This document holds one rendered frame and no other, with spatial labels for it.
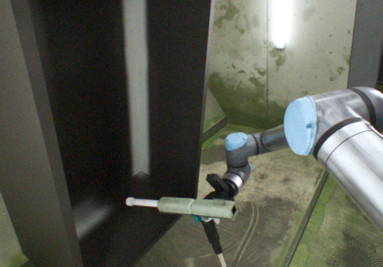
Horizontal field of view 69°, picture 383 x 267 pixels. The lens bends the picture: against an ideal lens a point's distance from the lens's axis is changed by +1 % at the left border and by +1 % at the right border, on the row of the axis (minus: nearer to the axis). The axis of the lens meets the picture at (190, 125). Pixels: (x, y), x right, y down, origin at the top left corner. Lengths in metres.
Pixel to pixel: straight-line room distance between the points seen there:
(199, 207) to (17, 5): 0.72
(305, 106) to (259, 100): 2.19
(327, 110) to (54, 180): 0.56
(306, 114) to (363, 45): 1.90
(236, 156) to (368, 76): 1.58
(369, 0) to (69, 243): 2.26
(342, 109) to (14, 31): 0.58
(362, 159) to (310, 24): 2.02
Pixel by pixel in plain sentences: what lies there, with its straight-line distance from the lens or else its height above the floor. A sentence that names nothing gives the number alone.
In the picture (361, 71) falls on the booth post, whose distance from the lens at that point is 2.48.
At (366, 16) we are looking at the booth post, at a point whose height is 1.07.
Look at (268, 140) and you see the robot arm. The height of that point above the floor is 0.78.
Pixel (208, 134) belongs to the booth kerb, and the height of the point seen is 0.11.
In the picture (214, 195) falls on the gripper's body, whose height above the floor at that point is 0.63.
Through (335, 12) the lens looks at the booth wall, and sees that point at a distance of 2.45.
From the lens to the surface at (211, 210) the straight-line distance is 0.92.
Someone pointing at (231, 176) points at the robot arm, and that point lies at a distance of 1.13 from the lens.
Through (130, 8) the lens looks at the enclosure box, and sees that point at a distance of 1.15.
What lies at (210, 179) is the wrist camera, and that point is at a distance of 1.02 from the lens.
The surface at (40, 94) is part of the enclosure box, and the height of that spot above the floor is 1.16.
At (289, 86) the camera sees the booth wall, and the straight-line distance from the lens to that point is 2.62.
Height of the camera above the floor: 1.27
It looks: 23 degrees down
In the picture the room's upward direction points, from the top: 7 degrees counter-clockwise
